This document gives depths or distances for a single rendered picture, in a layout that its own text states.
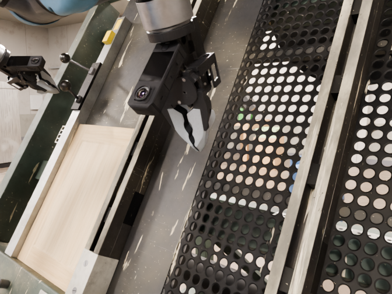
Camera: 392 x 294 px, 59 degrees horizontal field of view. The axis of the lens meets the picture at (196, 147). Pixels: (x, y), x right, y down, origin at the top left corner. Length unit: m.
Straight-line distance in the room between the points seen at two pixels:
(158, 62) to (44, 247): 0.82
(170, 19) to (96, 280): 0.64
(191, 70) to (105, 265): 0.57
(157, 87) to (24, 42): 13.28
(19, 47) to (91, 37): 11.98
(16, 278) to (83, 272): 0.33
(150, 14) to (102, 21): 1.20
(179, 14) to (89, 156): 0.76
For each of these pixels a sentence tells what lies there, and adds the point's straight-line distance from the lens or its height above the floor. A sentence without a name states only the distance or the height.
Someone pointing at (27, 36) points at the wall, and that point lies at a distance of 13.83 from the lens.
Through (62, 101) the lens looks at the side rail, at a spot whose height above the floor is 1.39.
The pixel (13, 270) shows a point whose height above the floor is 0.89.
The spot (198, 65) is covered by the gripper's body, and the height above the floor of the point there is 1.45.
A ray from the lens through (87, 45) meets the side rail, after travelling 1.63.
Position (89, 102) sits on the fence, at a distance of 1.33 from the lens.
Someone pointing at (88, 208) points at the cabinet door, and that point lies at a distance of 1.07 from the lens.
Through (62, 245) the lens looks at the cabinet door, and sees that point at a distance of 1.12.
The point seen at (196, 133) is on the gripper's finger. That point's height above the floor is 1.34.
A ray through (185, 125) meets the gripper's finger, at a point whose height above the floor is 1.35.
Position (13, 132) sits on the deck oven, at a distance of 8.17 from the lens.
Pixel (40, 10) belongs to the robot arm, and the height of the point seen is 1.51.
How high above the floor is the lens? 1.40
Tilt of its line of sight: 8 degrees down
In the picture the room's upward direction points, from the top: straight up
